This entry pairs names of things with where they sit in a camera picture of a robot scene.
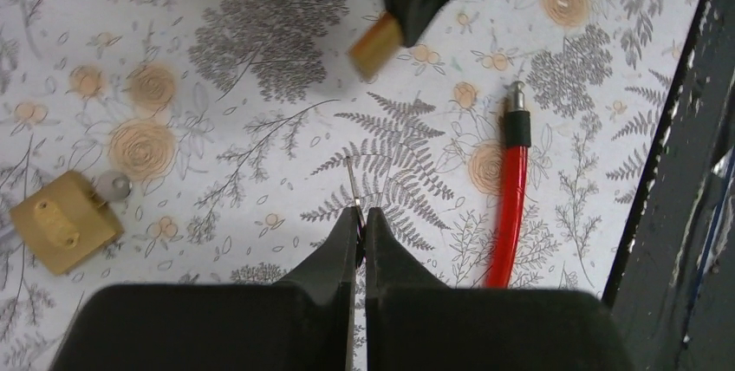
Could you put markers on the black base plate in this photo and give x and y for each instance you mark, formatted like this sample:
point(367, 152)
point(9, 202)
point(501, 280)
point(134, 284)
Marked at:
point(671, 285)

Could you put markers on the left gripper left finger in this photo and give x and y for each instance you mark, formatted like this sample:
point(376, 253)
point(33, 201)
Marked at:
point(303, 321)

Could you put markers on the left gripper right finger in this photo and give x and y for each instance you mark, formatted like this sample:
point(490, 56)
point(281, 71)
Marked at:
point(416, 322)

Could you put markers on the square brass padlock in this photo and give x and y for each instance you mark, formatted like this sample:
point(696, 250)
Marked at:
point(70, 219)

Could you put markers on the small silver key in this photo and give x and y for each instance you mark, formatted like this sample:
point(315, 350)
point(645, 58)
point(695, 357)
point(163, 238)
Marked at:
point(355, 193)

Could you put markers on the red cable lock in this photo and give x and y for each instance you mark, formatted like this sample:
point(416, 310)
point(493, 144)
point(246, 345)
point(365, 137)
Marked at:
point(517, 141)

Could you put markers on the brass padlock with shackle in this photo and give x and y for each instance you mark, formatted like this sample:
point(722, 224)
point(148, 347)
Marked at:
point(376, 47)

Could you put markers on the floral table mat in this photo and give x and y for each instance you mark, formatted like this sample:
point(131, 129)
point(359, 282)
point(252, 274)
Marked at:
point(233, 119)

